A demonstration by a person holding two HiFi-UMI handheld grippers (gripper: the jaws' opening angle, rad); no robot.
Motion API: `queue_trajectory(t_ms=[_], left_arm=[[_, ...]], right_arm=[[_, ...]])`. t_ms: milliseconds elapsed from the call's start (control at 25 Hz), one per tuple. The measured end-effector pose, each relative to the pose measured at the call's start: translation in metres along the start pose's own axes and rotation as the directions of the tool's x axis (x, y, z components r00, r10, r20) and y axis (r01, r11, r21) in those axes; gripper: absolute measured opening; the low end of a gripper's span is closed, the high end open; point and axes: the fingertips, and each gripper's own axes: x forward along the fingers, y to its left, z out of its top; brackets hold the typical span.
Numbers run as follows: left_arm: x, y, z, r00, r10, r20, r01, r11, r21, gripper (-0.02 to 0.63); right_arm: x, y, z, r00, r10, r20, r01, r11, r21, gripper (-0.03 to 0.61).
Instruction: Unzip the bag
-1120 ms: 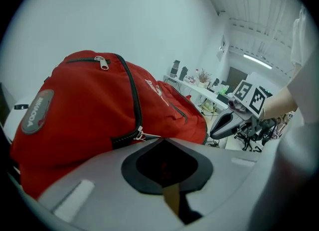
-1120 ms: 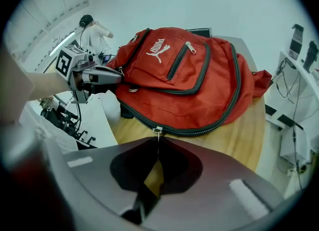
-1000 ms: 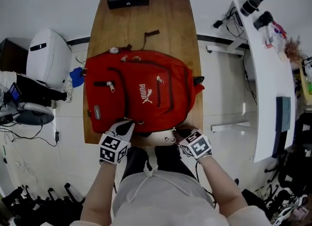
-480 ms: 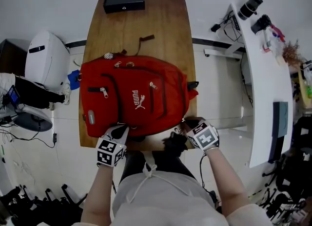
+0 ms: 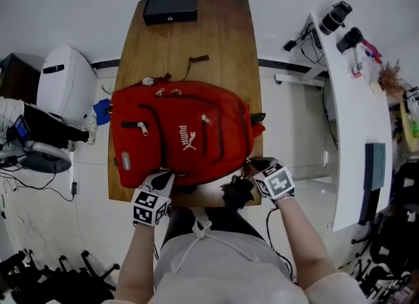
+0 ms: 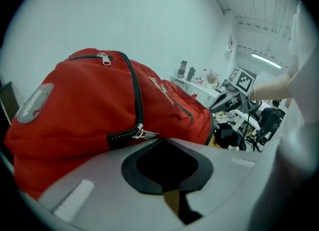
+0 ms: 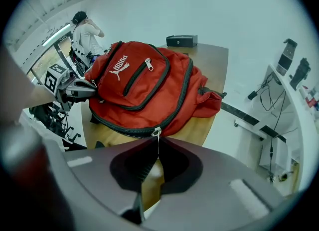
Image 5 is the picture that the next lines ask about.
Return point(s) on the person's black trousers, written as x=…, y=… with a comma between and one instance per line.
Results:
x=229, y=220

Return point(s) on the black flat box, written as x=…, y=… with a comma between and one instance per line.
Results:
x=370, y=206

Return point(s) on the dried flower bouquet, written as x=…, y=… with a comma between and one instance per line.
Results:
x=389, y=78

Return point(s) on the black flask bottle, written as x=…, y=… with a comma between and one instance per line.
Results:
x=334, y=17

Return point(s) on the black plush charm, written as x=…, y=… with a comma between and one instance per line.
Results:
x=237, y=193

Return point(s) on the person's left forearm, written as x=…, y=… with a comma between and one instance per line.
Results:
x=135, y=263

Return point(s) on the white curved desk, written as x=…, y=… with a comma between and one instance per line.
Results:
x=357, y=116

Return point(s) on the black camera gimbal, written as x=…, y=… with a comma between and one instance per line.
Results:
x=349, y=39

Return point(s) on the white rounded appliance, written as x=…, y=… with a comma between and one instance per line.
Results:
x=65, y=83

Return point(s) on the pink and red small items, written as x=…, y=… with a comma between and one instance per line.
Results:
x=368, y=57

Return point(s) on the red backpack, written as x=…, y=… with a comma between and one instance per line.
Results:
x=176, y=132

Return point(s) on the black case with lock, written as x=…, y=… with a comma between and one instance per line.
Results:
x=170, y=8

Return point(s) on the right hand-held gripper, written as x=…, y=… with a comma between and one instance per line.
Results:
x=276, y=184

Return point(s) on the round wooden side table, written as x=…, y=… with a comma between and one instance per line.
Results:
x=409, y=125

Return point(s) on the person's right forearm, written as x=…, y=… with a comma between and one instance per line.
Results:
x=304, y=240

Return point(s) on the black office chairs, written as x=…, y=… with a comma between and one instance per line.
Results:
x=393, y=230

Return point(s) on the pile of black chair bases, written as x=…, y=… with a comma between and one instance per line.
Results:
x=49, y=276

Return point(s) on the person's white shirt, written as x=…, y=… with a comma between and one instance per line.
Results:
x=226, y=273

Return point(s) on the blue dustpan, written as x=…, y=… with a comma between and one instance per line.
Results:
x=102, y=112

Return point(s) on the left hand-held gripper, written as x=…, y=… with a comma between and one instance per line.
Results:
x=149, y=206

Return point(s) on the wooden table with metal legs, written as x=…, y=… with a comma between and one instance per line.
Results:
x=209, y=40

